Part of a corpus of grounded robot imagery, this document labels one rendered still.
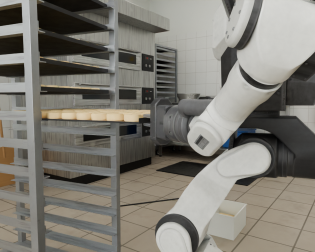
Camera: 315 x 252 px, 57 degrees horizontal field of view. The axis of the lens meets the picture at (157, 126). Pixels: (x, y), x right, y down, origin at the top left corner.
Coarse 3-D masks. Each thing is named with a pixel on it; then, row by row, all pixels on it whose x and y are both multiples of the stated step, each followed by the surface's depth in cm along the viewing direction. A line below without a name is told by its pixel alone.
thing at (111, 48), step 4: (108, 48) 126; (112, 48) 125; (84, 52) 128; (88, 52) 127; (92, 52) 127; (96, 52) 127; (100, 52) 127; (104, 52) 127; (44, 56) 138; (48, 56) 138; (52, 56) 138
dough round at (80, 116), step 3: (78, 114) 87; (81, 114) 87; (84, 114) 87; (87, 114) 87; (90, 114) 88; (78, 117) 87; (81, 117) 87; (84, 117) 87; (87, 117) 87; (90, 117) 88
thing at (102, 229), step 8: (16, 208) 158; (24, 208) 155; (48, 216) 148; (56, 216) 146; (64, 216) 144; (64, 224) 141; (72, 224) 141; (80, 224) 140; (88, 224) 138; (96, 224) 136; (104, 232) 133; (112, 232) 133
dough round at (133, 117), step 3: (126, 114) 80; (129, 114) 80; (132, 114) 80; (135, 114) 80; (138, 114) 81; (126, 117) 80; (129, 117) 80; (132, 117) 80; (135, 117) 80; (138, 117) 80; (126, 120) 80; (129, 120) 80; (132, 120) 80; (135, 120) 80
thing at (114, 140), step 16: (112, 0) 123; (112, 16) 124; (112, 32) 125; (112, 64) 126; (112, 80) 127; (112, 96) 127; (112, 144) 129; (112, 160) 130; (112, 224) 133; (112, 240) 133
